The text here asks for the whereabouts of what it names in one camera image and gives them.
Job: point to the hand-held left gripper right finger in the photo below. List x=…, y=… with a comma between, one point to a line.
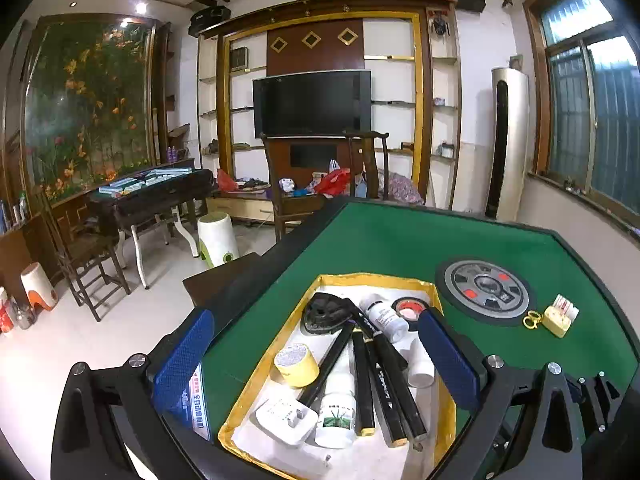
x=445, y=355

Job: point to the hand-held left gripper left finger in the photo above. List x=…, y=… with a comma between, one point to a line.
x=182, y=355

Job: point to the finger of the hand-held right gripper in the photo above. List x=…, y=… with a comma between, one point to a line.
x=600, y=400

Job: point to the white bottle black print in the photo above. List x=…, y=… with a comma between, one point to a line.
x=420, y=370

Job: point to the black glossy tube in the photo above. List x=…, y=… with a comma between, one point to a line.
x=407, y=400

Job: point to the black tape roll red core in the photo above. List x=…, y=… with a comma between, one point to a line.
x=407, y=307

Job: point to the white bottle green label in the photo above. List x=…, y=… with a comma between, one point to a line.
x=336, y=417
x=385, y=317

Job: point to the black marker yellow cap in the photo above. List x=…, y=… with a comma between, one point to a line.
x=363, y=385

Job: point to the yellow tape roll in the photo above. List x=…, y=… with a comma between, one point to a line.
x=295, y=362

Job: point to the black rod white ends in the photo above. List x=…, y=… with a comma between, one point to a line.
x=330, y=360

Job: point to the white power adapter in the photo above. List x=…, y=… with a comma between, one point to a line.
x=280, y=417

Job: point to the black plastic nozzle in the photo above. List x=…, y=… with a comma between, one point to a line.
x=322, y=312

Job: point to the white box yellow rim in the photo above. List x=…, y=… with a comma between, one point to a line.
x=360, y=460

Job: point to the printed label sticker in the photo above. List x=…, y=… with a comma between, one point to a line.
x=197, y=410

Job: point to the grey round table centre panel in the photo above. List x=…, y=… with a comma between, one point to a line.
x=460, y=280

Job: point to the green white plastic stool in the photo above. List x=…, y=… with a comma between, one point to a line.
x=217, y=240

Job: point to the slatted wooden chair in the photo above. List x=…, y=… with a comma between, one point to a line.
x=85, y=250

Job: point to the dark folding table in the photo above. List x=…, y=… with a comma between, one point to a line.
x=150, y=200

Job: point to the orange white plastic stool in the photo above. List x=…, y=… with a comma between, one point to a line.
x=37, y=285

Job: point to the glass jar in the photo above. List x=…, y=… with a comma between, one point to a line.
x=23, y=316

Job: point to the floral cloth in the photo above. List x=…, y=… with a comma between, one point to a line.
x=405, y=190

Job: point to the rows of mahjong tiles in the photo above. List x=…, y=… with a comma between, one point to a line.
x=145, y=180

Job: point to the red plastic bag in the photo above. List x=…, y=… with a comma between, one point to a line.
x=335, y=182
x=226, y=180

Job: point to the white plush toy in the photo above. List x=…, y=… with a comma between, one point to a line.
x=286, y=185

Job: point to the purple bottle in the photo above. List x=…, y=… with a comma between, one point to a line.
x=172, y=154

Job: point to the small grey box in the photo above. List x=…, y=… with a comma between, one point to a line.
x=446, y=150

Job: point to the small dark shelf item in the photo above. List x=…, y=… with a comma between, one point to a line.
x=406, y=148

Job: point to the white spray bottle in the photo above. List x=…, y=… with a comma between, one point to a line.
x=22, y=207

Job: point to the standing air conditioner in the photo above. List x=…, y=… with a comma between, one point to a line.
x=507, y=145

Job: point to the wooden framed window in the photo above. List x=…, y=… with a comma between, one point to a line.
x=570, y=110

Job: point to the black television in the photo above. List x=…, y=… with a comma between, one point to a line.
x=310, y=105

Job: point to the flower wall mural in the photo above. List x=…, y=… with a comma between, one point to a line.
x=85, y=110

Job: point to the spider wall figure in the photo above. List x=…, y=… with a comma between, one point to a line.
x=440, y=25

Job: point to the wooden TV wall unit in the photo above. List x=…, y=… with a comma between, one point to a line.
x=310, y=42

